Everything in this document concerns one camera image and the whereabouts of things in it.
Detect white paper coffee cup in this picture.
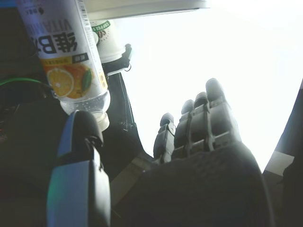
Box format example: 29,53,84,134
89,18,128,64

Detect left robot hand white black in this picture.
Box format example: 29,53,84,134
46,78,276,227

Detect orange vitamin drink bottle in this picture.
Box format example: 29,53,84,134
16,0,111,131

